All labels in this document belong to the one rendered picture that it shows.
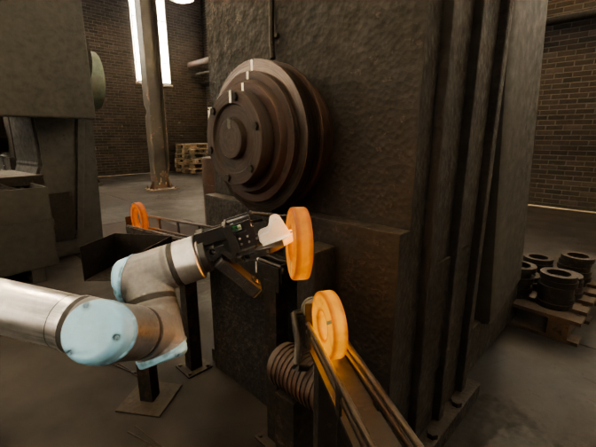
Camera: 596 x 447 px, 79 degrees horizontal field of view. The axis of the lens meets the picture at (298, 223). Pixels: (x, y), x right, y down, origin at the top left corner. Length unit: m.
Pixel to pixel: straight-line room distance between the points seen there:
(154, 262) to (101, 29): 11.26
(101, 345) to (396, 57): 0.91
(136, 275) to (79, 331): 0.18
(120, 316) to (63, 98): 3.17
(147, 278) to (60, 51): 3.12
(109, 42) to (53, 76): 8.27
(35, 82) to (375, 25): 2.94
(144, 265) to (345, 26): 0.84
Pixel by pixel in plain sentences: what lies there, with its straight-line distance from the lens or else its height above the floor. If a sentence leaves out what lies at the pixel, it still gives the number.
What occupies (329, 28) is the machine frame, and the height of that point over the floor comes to 1.43.
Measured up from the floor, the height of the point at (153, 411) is 0.01.
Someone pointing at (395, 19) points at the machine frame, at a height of 1.41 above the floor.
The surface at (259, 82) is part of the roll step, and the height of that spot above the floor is 1.28.
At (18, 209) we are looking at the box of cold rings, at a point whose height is 0.59.
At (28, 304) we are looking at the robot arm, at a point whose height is 0.88.
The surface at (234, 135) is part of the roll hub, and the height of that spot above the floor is 1.13.
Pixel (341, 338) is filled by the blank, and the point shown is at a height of 0.71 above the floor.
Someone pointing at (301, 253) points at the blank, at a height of 0.91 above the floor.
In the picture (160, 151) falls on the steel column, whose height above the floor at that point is 0.80.
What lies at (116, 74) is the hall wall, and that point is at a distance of 11.78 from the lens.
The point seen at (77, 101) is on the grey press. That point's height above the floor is 1.40.
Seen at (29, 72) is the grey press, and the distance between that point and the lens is 3.61.
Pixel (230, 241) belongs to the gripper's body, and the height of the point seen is 0.93.
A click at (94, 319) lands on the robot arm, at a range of 0.60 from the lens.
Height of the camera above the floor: 1.13
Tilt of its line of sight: 14 degrees down
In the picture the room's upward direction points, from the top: straight up
